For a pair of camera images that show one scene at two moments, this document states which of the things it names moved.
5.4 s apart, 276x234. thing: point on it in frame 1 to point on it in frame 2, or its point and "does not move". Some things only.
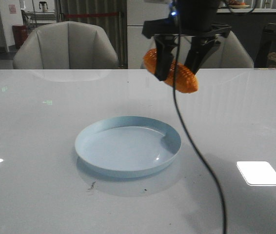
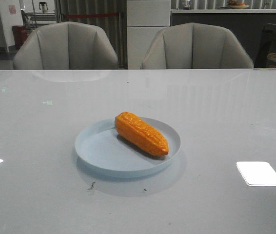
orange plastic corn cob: x=186 y=79 to x=133 y=129
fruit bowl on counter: x=236 y=4 does not move
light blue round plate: x=128 y=146 does not move
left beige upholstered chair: x=67 y=45 does not move
